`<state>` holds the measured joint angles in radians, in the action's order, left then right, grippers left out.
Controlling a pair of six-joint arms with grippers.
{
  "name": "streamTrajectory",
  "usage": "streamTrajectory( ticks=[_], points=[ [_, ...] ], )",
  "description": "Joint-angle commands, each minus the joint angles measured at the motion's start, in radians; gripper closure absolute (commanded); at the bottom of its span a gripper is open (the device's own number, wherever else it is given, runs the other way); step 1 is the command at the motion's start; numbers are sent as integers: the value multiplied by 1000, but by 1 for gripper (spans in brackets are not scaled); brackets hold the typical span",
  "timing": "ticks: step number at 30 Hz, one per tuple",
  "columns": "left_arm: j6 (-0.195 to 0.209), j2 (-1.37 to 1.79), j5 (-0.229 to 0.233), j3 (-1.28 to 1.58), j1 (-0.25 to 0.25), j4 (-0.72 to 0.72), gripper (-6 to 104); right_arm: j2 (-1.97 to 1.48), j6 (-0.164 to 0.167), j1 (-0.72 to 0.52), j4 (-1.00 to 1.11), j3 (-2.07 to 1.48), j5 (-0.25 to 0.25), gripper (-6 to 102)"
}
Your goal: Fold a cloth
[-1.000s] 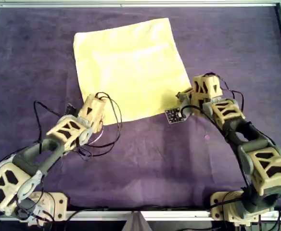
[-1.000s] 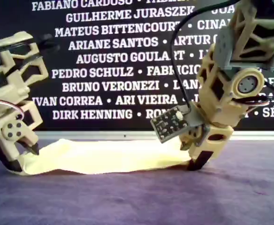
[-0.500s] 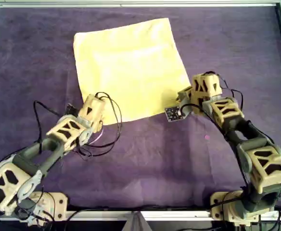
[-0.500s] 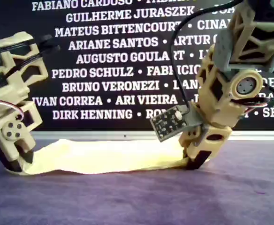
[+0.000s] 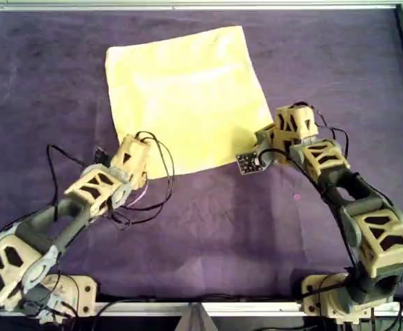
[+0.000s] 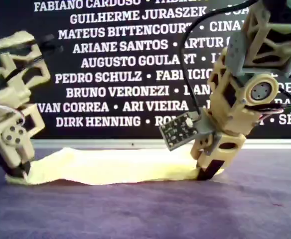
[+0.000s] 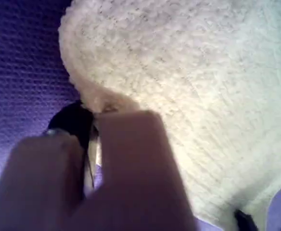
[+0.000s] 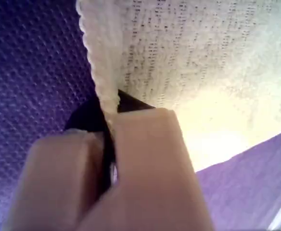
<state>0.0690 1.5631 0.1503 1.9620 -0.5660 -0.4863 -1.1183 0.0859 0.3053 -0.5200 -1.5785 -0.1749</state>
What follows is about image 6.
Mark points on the left gripper beige body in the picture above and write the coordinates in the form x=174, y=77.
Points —
x=13, y=94

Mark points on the right gripper beige body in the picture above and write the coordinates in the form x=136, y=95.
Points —
x=237, y=117

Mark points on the small red thread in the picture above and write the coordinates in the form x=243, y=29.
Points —
x=276, y=204

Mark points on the right beige robot arm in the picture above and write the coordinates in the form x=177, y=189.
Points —
x=272, y=37

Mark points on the purple fabric table cover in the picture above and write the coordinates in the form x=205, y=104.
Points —
x=145, y=211

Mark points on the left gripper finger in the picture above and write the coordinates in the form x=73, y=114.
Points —
x=13, y=179
x=26, y=159

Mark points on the grey camera bracket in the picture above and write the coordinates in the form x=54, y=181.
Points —
x=207, y=127

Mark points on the black camera circuit board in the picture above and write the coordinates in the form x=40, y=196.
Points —
x=178, y=130

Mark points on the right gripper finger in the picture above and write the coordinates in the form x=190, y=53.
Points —
x=204, y=149
x=225, y=156

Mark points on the black banner with white names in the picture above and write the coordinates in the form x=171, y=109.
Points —
x=135, y=104

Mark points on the yellow square cloth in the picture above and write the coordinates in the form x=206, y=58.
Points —
x=110, y=166

